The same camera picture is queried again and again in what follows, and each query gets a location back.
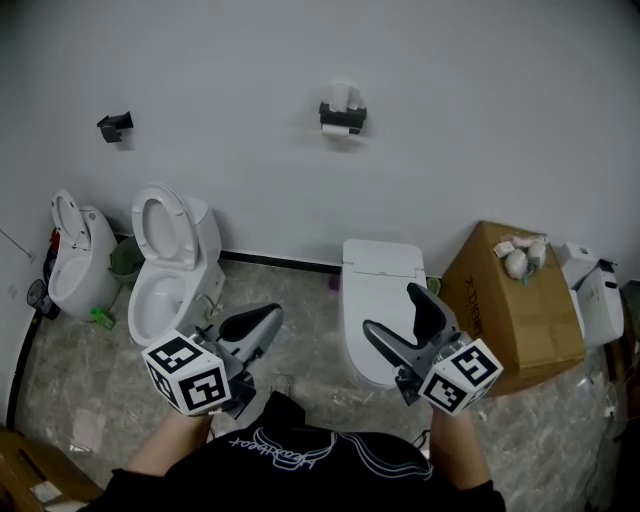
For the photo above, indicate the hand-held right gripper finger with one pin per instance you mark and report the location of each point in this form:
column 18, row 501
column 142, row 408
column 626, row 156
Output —
column 387, row 342
column 432, row 320

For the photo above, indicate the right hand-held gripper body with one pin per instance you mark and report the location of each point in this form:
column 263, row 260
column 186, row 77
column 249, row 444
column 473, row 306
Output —
column 460, row 377

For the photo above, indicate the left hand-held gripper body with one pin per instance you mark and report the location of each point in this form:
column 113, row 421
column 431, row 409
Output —
column 185, row 372

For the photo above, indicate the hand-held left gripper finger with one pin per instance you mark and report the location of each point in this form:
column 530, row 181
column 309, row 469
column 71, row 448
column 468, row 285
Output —
column 260, row 337
column 245, row 317

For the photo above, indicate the person's left forearm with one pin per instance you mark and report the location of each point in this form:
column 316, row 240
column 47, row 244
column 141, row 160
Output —
column 167, row 445

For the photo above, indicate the person's right forearm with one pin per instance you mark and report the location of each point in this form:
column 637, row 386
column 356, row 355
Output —
column 457, row 445

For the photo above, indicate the white toilet with closed lid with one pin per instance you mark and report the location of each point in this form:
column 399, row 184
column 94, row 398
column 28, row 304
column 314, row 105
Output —
column 375, row 300

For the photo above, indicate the white toilet with raised seat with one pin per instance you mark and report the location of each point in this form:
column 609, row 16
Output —
column 160, row 295

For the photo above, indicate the small white toilet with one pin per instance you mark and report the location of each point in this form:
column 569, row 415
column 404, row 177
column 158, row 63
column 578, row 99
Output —
column 82, row 270

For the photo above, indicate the black toilet paper holder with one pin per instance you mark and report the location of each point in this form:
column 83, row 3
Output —
column 345, row 116

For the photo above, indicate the brown cardboard box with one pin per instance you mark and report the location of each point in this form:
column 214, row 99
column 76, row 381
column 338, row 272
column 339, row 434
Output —
column 520, row 325

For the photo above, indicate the green plastic object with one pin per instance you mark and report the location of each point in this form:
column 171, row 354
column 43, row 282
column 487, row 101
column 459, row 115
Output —
column 102, row 318

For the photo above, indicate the small white box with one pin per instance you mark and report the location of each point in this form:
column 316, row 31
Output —
column 504, row 249

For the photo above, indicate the white oval object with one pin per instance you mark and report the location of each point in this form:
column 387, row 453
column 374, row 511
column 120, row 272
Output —
column 516, row 263
column 538, row 251

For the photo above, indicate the pale pink pack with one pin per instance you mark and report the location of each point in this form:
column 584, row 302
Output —
column 522, row 241

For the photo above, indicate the green waste bin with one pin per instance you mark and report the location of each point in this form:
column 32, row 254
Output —
column 125, row 260

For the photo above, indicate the person's black printed shirt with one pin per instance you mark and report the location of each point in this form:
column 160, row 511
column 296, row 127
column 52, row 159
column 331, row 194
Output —
column 310, row 480

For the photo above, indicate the black round object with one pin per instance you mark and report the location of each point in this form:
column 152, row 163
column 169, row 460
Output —
column 41, row 297

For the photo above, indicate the red object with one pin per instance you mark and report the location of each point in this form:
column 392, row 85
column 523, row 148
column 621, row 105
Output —
column 55, row 239

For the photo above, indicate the white wall appliance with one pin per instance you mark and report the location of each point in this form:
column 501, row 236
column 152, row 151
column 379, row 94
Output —
column 597, row 300

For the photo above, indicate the black wall bracket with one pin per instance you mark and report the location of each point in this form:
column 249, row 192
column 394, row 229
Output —
column 116, row 125

